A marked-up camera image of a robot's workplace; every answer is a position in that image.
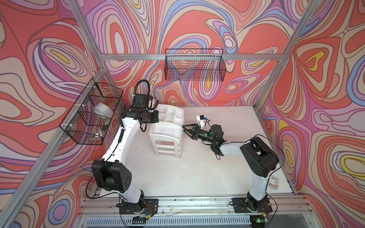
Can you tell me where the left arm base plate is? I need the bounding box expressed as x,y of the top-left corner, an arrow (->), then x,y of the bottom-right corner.
116,198 -> 159,215

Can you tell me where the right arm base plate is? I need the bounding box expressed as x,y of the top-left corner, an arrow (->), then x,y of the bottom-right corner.
229,196 -> 273,214

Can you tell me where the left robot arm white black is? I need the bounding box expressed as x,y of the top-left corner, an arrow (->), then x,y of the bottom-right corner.
92,108 -> 159,204

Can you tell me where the black wire basket left wall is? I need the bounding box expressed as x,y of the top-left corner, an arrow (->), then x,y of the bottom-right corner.
60,79 -> 124,145

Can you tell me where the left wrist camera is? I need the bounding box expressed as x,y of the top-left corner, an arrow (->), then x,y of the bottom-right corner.
133,94 -> 153,109

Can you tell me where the white tape roll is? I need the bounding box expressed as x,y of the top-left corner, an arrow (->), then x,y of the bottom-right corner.
92,103 -> 113,118

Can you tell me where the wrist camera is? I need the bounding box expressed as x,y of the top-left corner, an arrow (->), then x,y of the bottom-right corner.
133,94 -> 153,109
197,115 -> 208,128

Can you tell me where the black wire basket back wall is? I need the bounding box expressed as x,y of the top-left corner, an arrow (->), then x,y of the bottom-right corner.
164,47 -> 227,82

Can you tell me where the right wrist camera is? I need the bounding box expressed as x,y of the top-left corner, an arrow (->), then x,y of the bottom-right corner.
197,115 -> 208,128

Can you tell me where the black wire basket wall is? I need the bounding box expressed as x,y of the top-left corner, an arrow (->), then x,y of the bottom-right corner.
164,47 -> 227,82
60,79 -> 124,145

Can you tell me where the white plastic drawer organizer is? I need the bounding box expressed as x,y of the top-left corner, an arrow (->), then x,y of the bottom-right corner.
149,104 -> 184,159

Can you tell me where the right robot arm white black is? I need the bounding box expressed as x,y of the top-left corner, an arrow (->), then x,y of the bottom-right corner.
182,124 -> 279,213

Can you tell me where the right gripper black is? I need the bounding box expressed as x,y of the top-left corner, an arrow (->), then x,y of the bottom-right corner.
182,124 -> 215,144

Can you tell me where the aluminium front rail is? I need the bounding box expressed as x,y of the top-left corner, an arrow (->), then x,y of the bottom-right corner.
79,194 -> 314,217

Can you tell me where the small red white packet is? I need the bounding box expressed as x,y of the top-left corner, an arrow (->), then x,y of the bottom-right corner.
268,176 -> 280,190

